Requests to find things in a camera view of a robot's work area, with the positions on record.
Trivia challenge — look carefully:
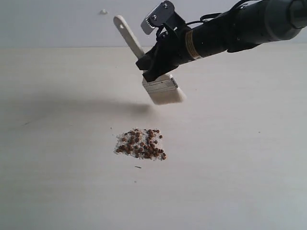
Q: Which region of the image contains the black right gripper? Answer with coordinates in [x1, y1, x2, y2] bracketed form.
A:
[136, 23, 204, 81]

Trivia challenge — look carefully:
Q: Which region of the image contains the white paint brush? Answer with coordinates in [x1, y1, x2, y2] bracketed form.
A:
[113, 15, 186, 105]

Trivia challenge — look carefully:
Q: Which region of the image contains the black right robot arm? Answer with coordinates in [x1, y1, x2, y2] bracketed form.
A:
[136, 0, 307, 82]

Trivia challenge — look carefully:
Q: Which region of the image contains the pile of white grains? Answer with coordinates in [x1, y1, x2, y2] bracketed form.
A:
[114, 128, 167, 161]

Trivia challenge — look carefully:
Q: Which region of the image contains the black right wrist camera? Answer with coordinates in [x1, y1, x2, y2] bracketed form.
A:
[141, 0, 186, 35]

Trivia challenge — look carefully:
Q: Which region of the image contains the white wall plug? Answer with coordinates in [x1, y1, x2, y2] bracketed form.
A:
[99, 9, 108, 15]

